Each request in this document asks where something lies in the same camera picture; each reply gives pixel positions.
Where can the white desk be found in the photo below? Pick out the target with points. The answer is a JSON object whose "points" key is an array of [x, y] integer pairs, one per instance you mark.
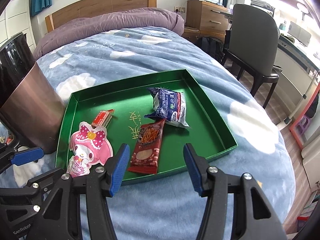
{"points": [[295, 52]]}

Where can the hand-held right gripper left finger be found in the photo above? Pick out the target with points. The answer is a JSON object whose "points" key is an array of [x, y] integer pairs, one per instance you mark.
{"points": [[120, 167]]}

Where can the green tray box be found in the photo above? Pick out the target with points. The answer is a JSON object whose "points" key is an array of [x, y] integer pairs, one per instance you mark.
{"points": [[200, 120]]}

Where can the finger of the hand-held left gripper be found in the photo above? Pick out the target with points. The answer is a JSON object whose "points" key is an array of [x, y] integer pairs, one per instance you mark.
{"points": [[37, 190], [27, 155]]}

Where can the red plastic frame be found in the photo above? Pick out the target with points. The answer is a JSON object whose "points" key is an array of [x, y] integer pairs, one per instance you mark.
{"points": [[297, 138]]}

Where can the blue and white snack packet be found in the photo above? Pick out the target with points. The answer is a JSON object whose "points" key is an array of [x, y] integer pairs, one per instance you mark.
{"points": [[170, 105]]}

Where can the wall socket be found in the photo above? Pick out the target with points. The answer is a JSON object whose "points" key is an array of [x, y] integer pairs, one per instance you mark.
{"points": [[180, 10]]}

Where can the wooden headboard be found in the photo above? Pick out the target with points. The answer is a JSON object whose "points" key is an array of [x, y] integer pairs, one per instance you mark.
{"points": [[100, 2]]}

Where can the bronze metallic bin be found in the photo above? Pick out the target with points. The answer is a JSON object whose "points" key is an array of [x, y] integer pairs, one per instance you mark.
{"points": [[32, 105]]}

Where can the pink cartoon character packet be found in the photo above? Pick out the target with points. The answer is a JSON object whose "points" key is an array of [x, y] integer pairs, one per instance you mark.
{"points": [[87, 150]]}

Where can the black backpack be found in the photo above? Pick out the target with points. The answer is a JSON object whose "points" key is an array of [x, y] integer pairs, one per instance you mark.
{"points": [[210, 47]]}

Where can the purple pillow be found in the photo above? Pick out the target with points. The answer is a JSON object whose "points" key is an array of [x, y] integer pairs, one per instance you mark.
{"points": [[112, 22]]}

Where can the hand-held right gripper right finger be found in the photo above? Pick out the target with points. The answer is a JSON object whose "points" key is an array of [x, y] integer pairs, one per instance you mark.
{"points": [[193, 170]]}

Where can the small red candy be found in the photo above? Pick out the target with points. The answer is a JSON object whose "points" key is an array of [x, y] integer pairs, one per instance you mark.
{"points": [[101, 117]]}

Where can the dark red snack packet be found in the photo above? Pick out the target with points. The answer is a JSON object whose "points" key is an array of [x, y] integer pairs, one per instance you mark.
{"points": [[147, 152]]}

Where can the white wardrobe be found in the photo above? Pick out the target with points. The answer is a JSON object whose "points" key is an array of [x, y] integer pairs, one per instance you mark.
{"points": [[17, 12]]}

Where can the wooden nightstand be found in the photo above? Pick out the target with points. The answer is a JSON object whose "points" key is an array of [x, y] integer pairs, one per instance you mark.
{"points": [[202, 17]]}

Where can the dark grey chair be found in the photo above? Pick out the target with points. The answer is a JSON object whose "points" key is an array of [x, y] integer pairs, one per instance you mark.
{"points": [[252, 42]]}

